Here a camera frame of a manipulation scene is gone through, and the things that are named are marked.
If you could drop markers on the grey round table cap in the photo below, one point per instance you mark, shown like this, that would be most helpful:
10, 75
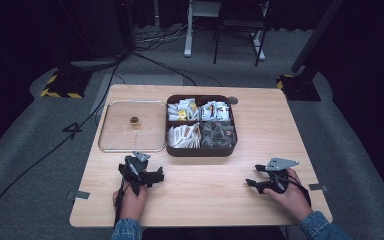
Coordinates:
233, 100

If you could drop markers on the brown divided box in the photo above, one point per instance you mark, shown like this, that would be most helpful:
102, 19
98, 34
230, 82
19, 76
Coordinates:
200, 151

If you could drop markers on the dark slanted pole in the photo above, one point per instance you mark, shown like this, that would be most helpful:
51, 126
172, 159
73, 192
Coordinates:
316, 33

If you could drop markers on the white desk frame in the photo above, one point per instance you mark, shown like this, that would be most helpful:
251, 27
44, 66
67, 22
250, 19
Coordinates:
189, 30

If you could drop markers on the pile of white yellow packets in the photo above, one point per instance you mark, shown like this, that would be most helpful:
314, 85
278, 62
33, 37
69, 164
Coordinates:
181, 111

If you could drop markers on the black metal chair frame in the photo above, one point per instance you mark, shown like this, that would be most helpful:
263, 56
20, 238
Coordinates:
240, 23

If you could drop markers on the clear lid with gold knob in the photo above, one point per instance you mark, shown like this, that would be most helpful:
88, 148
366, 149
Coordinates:
120, 133

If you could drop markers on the grey tape piece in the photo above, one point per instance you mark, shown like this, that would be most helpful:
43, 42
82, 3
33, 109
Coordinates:
318, 187
82, 195

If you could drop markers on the pile of white black-print packets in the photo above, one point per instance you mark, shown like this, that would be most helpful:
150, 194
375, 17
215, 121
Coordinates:
216, 110

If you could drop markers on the pile of white brown sachets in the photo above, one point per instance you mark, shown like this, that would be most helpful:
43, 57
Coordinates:
183, 136

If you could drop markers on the person's left hand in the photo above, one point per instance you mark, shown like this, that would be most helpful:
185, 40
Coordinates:
131, 203

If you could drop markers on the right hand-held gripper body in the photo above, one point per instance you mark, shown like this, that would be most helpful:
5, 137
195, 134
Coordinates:
278, 175

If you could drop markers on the yellow black striped stand base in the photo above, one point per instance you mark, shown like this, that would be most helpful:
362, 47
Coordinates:
298, 87
65, 85

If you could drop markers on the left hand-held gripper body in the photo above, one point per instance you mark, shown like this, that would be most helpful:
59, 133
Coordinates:
134, 170

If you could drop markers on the pile of grey tea bags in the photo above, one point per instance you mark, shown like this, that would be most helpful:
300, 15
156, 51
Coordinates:
217, 135

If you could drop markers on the person's right hand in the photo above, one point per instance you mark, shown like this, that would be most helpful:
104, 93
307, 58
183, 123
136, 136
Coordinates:
291, 200

